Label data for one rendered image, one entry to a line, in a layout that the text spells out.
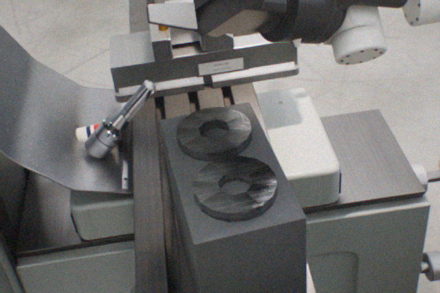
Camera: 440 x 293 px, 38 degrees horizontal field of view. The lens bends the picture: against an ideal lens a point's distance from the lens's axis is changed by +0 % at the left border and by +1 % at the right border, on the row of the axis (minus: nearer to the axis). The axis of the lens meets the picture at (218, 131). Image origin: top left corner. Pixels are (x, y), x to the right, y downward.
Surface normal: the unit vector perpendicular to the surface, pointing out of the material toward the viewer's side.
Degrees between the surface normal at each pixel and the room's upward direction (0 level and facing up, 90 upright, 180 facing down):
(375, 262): 90
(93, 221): 90
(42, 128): 45
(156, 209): 0
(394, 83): 0
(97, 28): 0
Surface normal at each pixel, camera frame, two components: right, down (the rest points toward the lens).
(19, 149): 0.68, -0.64
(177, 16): 0.51, -0.20
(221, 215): -0.35, 0.60
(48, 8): -0.09, -0.79
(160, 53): 0.14, 0.60
